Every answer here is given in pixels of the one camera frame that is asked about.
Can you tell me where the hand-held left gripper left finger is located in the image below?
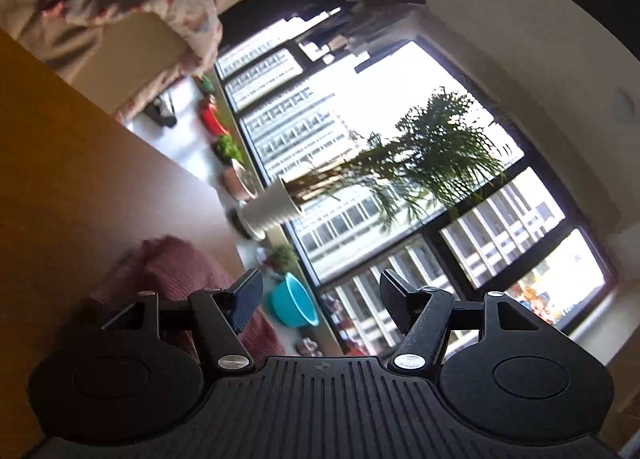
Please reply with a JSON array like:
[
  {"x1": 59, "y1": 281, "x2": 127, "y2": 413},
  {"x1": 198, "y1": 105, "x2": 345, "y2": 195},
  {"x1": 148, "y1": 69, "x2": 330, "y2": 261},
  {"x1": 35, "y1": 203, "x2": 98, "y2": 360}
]
[{"x1": 100, "y1": 268, "x2": 264, "y2": 374}]

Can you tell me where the pink ribbed garment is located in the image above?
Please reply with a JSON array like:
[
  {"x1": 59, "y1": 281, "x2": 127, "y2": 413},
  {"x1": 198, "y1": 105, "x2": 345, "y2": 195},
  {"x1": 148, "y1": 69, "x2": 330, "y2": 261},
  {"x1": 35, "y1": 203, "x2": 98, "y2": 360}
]
[{"x1": 82, "y1": 235, "x2": 286, "y2": 365}]

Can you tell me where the palm plant in white planter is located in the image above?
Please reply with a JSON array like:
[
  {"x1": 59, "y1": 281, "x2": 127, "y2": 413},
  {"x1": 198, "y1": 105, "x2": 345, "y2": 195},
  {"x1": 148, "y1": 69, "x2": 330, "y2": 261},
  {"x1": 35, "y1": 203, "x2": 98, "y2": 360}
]
[{"x1": 227, "y1": 86, "x2": 516, "y2": 242}]

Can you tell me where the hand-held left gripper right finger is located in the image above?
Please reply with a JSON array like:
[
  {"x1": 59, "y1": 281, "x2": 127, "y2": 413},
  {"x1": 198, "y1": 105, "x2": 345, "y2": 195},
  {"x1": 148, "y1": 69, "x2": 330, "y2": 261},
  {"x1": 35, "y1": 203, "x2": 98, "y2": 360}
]
[{"x1": 379, "y1": 269, "x2": 543, "y2": 372}]

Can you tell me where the red planter tray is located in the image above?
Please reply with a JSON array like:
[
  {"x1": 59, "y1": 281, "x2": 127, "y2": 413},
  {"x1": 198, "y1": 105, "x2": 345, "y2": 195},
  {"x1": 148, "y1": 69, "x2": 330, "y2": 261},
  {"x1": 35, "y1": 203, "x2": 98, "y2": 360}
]
[{"x1": 199, "y1": 99, "x2": 231, "y2": 136}]

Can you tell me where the small potted plant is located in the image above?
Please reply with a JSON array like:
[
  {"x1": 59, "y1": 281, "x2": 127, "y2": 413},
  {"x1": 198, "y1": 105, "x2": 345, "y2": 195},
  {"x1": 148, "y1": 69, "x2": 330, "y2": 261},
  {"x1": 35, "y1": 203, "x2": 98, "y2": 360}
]
[{"x1": 265, "y1": 243, "x2": 301, "y2": 274}]

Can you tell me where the white floor cleaner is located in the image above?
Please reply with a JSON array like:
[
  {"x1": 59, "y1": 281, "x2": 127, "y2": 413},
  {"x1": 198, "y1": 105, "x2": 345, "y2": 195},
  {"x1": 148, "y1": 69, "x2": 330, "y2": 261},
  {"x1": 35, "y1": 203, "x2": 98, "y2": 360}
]
[{"x1": 142, "y1": 94, "x2": 178, "y2": 128}]

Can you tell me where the teal basin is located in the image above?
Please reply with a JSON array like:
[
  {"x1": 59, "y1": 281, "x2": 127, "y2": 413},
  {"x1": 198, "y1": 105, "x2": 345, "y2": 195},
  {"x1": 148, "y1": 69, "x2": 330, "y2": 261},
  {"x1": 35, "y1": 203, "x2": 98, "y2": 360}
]
[{"x1": 269, "y1": 271, "x2": 320, "y2": 327}]

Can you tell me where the floral print pajama garment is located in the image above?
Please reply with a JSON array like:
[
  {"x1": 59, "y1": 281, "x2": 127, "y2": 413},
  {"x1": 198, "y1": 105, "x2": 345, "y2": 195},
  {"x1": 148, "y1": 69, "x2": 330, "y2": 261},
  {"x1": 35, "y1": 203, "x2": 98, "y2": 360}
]
[{"x1": 40, "y1": 0, "x2": 223, "y2": 120}]

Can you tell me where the beige sofa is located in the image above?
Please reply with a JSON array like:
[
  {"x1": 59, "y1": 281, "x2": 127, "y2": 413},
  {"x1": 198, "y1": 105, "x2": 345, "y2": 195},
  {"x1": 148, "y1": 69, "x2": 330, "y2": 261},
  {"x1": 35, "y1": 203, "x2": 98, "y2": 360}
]
[{"x1": 0, "y1": 0, "x2": 191, "y2": 110}]

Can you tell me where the brown pot with plant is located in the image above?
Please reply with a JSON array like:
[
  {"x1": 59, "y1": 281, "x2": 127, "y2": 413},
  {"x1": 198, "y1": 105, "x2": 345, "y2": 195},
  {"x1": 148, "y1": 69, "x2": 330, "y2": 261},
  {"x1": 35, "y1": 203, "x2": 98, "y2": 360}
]
[{"x1": 220, "y1": 159, "x2": 258, "y2": 202}]

